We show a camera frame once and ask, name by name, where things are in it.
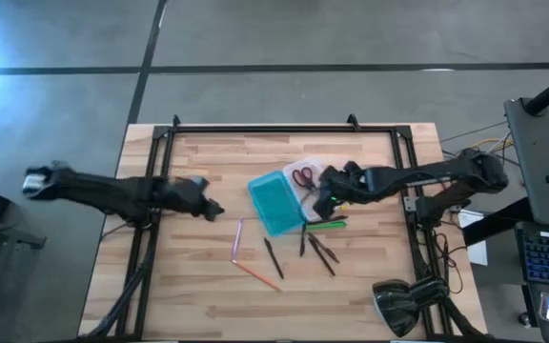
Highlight black aluminium table frame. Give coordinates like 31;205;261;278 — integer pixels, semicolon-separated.
86;113;491;343

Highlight white paper sheet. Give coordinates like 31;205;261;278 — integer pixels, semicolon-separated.
457;209;489;267

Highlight orange pencil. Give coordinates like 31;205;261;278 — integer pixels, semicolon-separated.
231;259;283;293

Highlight purple pencil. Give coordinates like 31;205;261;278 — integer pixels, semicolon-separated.
230;216;245;262

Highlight red-handled scissors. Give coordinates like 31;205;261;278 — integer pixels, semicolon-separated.
291;166;317;191

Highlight green marker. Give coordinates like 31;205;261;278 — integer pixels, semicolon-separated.
305;220;348;231

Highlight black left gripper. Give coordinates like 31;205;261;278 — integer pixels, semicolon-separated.
159;174;226;223

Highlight yellow cable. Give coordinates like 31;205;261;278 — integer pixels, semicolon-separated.
464;136;515;152

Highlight clear plastic supply box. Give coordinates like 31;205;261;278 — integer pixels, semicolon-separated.
282;156;347;224

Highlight black side desk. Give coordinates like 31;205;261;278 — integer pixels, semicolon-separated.
502;96;549;228

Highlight black cables bundle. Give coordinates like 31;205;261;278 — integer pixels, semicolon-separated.
432;227;465;295

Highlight black glossy desk lamp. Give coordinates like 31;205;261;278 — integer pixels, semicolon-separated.
372;275;451;338

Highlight dark brown pen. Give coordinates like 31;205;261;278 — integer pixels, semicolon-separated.
306;214;350;226

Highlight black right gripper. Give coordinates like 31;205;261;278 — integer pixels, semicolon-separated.
312;161;369;220

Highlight teal plastic pencil case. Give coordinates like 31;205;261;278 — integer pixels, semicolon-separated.
247;170;307;238

